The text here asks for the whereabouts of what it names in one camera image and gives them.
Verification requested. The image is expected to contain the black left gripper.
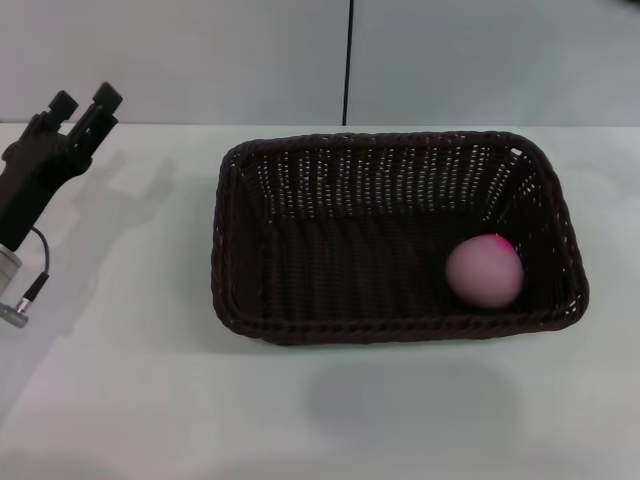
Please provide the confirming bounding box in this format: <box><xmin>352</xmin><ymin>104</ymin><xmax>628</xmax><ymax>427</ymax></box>
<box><xmin>0</xmin><ymin>82</ymin><xmax>125</xmax><ymax>249</ymax></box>

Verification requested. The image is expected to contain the dark brown woven basket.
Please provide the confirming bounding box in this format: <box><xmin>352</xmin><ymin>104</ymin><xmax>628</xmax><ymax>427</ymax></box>
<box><xmin>209</xmin><ymin>130</ymin><xmax>589</xmax><ymax>346</ymax></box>

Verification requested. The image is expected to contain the pink peach toy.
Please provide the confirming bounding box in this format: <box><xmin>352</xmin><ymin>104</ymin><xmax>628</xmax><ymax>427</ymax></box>
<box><xmin>444</xmin><ymin>232</ymin><xmax>525</xmax><ymax>308</ymax></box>

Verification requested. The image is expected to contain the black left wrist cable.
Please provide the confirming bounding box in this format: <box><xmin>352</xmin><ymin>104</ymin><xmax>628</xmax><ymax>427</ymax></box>
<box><xmin>18</xmin><ymin>227</ymin><xmax>52</xmax><ymax>307</ymax></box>

